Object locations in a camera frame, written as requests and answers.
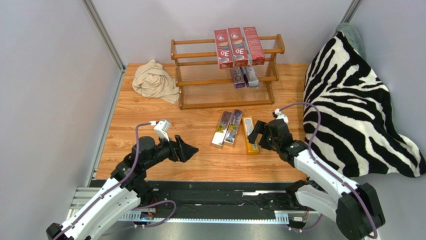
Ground aluminium frame post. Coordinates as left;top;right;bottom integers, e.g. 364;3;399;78
82;0;126;73

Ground zebra print blanket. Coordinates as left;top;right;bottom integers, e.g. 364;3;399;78
303;32;426;178

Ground silver blue Sensitive toothpaste box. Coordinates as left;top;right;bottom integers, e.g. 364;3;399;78
229;67;246;89

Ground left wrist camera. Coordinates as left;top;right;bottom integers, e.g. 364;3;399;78
153;119;172;141

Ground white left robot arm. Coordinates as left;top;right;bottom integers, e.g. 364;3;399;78
46;135;199;240

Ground silver gold toothpaste box left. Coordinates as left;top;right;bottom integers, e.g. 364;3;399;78
210;110;233;149

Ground silver gold toothpaste box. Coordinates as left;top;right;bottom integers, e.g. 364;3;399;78
223;109;244;147
210;110;233;149

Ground silver gold toothpaste box right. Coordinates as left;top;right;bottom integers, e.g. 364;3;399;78
223;109;244;147

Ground beige crumpled cloth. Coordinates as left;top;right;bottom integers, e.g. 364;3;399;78
132;59;180;104

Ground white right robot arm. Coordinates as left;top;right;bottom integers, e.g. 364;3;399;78
247;118;386;240

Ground wooden two-tier shelf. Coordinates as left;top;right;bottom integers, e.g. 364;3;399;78
170;34;285;110

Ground red 3D toothpaste box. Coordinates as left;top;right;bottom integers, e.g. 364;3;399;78
227;27;249;68
214;29;234;70

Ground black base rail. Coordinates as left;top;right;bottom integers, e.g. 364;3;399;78
79;179;323;228

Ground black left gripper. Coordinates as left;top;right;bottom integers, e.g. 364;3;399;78
143;132;199;170

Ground orange toothpaste box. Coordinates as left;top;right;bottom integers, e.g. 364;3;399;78
241;115;260;156

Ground silver purple R&O toothpaste box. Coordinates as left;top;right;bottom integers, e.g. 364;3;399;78
240;66;259;88

